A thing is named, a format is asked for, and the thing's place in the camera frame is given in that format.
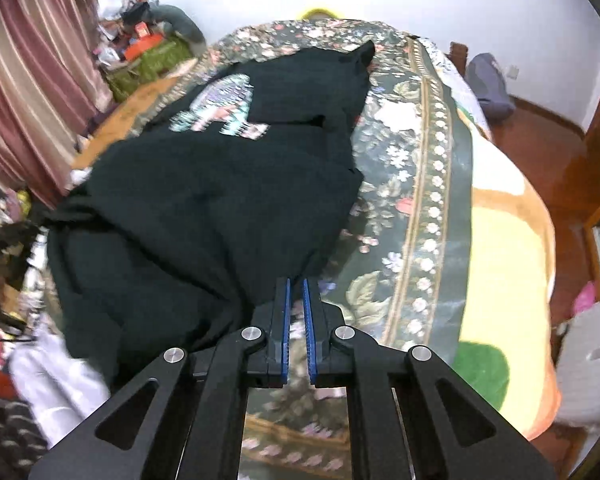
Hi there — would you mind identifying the pink object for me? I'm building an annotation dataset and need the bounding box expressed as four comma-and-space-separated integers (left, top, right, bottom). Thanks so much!
571, 281, 599, 317

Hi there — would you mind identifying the green fabric bag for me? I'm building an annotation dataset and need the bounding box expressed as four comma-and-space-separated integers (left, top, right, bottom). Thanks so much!
105, 37, 197, 104

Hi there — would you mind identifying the yellow plastic basin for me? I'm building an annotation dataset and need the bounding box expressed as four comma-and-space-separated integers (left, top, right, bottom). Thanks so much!
300, 7, 342, 21

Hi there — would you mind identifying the orange cartoon blanket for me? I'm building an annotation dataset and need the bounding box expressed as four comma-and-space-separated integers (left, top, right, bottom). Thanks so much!
409, 35, 564, 443

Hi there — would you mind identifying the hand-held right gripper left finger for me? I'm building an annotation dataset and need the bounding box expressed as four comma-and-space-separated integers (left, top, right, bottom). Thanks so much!
27, 276, 293, 480

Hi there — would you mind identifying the black printed t-shirt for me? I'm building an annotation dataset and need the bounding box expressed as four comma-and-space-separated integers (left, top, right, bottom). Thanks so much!
45, 41, 377, 392

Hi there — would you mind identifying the pile of mixed clutter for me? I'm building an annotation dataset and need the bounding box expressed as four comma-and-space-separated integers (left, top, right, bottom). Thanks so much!
96, 0, 153, 68

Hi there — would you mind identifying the pile of mixed clothes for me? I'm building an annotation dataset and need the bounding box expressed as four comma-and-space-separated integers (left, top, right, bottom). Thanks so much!
0, 184, 57, 343

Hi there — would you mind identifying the pink striped curtain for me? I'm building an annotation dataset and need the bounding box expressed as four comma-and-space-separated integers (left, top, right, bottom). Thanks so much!
0, 0, 102, 211

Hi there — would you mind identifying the dark floral blanket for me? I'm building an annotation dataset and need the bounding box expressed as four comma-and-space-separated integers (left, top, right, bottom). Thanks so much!
27, 19, 476, 480

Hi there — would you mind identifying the brown wooden furniture piece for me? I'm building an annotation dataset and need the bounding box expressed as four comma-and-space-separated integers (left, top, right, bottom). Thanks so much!
449, 41, 469, 75

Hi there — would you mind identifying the white plastic appliance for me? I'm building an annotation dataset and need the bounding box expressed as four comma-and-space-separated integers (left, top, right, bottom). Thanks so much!
554, 294, 600, 427

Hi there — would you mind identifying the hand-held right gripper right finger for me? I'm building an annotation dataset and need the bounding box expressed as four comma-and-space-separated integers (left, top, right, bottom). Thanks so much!
302, 278, 576, 480

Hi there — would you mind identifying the grey backpack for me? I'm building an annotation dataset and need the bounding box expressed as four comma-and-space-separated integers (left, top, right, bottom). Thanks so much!
464, 52, 517, 122

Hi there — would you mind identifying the orange box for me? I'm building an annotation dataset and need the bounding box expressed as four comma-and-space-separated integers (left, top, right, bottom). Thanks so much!
124, 34, 165, 59

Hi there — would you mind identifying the grey cloth bundle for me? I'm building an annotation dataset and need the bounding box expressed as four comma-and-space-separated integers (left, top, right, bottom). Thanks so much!
149, 4, 207, 55

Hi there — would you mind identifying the white cloth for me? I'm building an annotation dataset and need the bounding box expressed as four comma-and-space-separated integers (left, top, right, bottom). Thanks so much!
7, 329, 112, 450

